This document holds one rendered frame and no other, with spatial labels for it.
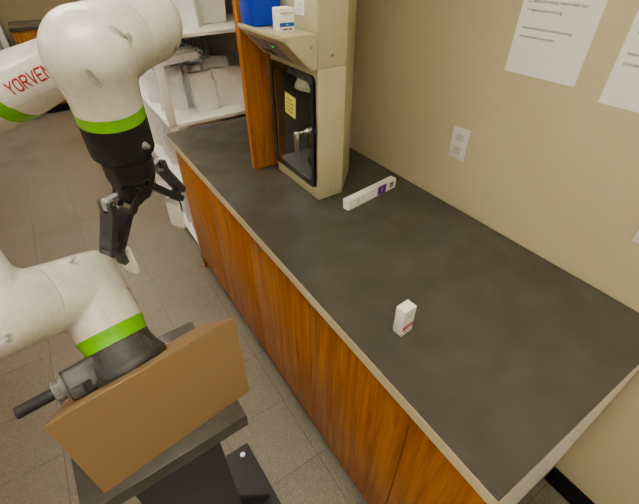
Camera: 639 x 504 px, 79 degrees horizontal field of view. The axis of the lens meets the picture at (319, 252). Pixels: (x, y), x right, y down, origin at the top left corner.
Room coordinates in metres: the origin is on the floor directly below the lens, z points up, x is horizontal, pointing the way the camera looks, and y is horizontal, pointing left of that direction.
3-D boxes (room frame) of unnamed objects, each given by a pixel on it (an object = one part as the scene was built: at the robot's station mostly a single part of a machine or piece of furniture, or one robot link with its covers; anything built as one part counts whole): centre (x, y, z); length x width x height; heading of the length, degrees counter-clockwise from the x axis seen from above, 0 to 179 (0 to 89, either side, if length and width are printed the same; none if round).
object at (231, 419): (0.46, 0.38, 0.92); 0.32 x 0.32 x 0.04; 35
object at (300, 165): (1.42, 0.10, 1.19); 0.30 x 0.01 x 0.40; 33
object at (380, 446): (1.31, -0.06, 0.45); 2.05 x 0.67 x 0.90; 33
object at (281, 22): (1.34, 0.10, 1.54); 0.05 x 0.05 x 0.06; 28
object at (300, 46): (1.39, 0.14, 1.46); 0.32 x 0.12 x 0.10; 33
